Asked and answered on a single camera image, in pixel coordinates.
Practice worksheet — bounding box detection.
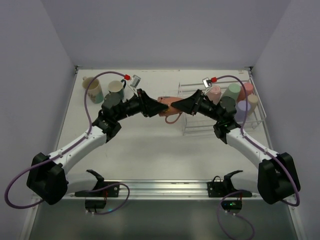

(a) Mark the pink mug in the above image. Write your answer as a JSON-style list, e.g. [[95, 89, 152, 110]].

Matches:
[[207, 85, 222, 105]]

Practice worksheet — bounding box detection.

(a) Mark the orange mug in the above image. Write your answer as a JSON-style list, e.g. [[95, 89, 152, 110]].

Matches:
[[157, 96, 182, 125]]

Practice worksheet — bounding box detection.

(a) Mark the dark green mug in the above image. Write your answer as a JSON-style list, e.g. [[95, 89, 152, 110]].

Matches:
[[108, 79, 127, 99]]

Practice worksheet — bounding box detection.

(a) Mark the lavender cup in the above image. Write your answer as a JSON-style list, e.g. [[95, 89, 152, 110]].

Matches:
[[234, 100, 251, 123]]

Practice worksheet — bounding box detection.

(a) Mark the cream and mint floral mug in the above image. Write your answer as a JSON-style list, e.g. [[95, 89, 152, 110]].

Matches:
[[82, 77, 104, 104]]

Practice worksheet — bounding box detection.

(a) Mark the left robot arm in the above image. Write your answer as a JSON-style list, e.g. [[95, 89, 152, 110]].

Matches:
[[26, 89, 168, 205]]

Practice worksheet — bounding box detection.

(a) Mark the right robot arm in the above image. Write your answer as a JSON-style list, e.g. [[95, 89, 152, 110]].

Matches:
[[171, 89, 301, 207]]

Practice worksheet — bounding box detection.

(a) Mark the light green cup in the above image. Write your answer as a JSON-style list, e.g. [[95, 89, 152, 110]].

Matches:
[[222, 83, 241, 101]]

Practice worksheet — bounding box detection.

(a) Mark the coral pink cup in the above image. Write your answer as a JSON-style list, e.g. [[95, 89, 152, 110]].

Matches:
[[237, 82, 254, 102]]

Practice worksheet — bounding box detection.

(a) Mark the beige cup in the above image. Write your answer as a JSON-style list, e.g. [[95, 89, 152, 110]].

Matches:
[[248, 94, 259, 116]]

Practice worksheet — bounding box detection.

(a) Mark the right black control box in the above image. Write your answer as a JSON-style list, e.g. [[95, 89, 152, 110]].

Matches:
[[220, 199, 243, 214]]

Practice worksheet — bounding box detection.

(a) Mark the black control box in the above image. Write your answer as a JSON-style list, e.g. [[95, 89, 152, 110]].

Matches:
[[84, 199, 107, 213], [220, 199, 243, 214]]

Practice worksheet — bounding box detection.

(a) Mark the left black control box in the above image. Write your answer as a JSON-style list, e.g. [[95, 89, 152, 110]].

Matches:
[[84, 199, 107, 213]]

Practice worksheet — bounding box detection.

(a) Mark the clear wire dish rack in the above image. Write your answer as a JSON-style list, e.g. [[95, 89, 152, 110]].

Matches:
[[177, 76, 267, 136]]

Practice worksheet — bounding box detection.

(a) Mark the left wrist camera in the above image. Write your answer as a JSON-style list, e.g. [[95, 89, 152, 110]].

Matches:
[[129, 75, 141, 89]]

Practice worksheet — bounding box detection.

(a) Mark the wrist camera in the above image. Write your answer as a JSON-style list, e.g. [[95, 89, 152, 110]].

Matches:
[[129, 75, 141, 89], [202, 77, 212, 89]]

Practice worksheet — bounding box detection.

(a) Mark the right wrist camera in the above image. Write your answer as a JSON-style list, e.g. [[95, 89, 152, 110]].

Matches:
[[202, 77, 212, 89]]

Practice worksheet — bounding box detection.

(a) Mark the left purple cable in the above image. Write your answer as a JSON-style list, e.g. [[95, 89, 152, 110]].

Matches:
[[4, 71, 131, 216]]

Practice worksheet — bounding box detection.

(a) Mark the aluminium mounting rail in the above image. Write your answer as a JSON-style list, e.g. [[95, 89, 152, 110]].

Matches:
[[31, 178, 296, 201]]

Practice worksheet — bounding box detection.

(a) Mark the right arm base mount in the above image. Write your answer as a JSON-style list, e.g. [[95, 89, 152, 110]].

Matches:
[[206, 170, 243, 198]]

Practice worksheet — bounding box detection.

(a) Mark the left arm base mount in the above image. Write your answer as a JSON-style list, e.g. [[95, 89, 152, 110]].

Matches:
[[74, 169, 120, 198]]

